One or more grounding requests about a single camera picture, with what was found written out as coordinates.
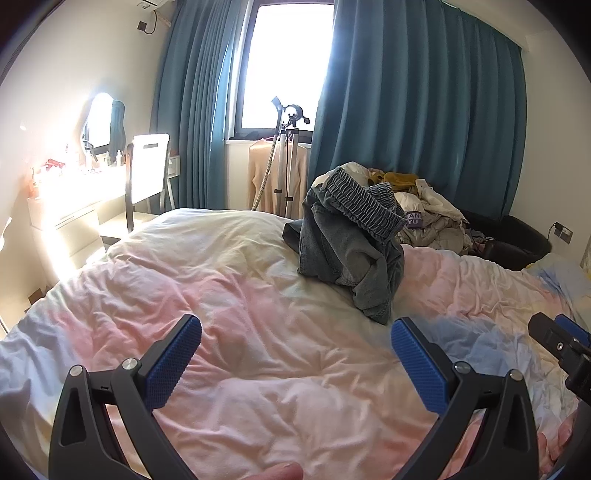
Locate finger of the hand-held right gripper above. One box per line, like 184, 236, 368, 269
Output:
529, 313, 591, 402
555, 314, 591, 348

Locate window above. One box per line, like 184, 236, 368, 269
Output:
235, 0, 334, 139

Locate grey-blue denim jeans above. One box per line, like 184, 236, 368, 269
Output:
283, 167, 407, 326

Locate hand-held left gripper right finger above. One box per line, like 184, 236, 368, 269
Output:
391, 318, 541, 480

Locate black sofa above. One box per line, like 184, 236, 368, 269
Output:
462, 210, 552, 271

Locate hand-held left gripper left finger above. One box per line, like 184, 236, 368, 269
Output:
48, 314, 204, 480

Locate oval lit mirror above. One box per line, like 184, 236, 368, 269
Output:
82, 92, 126, 155

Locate light blue pillow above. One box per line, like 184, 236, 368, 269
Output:
524, 251, 591, 324

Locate small white stand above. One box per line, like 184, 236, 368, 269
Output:
164, 154, 182, 208

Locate pastel pink white blanket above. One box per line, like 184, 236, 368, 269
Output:
0, 208, 591, 480

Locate pile of cream clothes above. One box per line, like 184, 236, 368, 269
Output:
397, 203, 472, 256

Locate mustard yellow garment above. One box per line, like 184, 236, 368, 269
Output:
367, 170, 420, 193

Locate dark patterned garment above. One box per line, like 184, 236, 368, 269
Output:
464, 220, 492, 252

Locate white vanity desk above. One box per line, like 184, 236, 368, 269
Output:
25, 164, 134, 282

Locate garment steamer stand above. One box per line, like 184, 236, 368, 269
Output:
270, 96, 305, 217

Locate white chair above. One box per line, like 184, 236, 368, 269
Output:
99, 133, 171, 245

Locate wide teal curtain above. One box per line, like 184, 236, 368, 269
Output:
307, 0, 527, 220

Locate narrow teal curtain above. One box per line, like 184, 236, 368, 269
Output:
150, 0, 259, 210

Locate cream shirt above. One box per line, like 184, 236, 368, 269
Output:
413, 179, 465, 220

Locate cosmetic bottles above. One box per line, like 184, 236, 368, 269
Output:
65, 143, 127, 171

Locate beige sweater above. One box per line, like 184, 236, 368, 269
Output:
247, 137, 309, 217

